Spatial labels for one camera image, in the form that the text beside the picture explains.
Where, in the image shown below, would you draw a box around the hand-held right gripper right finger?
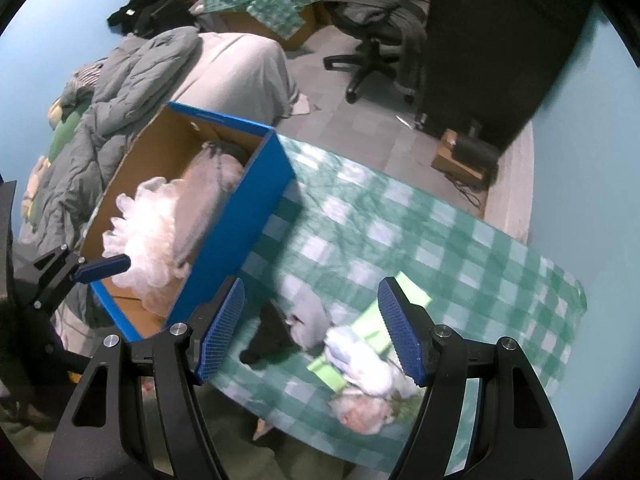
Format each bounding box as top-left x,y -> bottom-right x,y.
377,276 -> 573,480

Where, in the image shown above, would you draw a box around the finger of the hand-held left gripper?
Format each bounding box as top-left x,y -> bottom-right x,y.
32,245 -> 132,311

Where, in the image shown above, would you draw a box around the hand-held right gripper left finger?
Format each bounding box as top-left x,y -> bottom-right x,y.
42,277 -> 247,480

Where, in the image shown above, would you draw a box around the white plastic bags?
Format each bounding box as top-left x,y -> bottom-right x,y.
102,177 -> 193,318

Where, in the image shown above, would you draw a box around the white and blue plastic bag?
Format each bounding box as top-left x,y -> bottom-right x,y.
322,326 -> 396,396

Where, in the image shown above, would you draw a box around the pink and white plastic bag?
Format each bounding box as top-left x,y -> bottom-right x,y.
332,390 -> 401,433

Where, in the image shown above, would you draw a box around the blue cardboard box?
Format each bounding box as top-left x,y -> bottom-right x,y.
80,101 -> 297,343

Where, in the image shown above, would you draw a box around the green checked tablecloth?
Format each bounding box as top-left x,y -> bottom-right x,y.
207,135 -> 588,461

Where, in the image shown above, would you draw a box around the grey plush cloth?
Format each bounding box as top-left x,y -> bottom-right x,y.
172,142 -> 246,266

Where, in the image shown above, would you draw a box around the grey quilt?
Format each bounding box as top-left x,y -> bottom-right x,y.
20,27 -> 201,246

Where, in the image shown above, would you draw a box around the black device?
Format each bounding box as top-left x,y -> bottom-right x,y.
457,135 -> 501,173

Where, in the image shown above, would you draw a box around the bed with grey sheet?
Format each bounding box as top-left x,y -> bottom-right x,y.
170,32 -> 301,126

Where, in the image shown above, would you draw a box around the black bag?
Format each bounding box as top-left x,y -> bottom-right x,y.
106,0 -> 196,38

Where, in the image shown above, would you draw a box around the black office chair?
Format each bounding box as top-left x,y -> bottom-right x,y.
322,0 -> 428,106

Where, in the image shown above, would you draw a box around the grey garment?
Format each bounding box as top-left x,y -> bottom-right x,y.
345,2 -> 428,103

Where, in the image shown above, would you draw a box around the black cabinet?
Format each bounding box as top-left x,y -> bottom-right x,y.
417,0 -> 593,153

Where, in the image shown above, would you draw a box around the large brown cardboard box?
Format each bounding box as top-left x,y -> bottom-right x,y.
220,2 -> 331,51

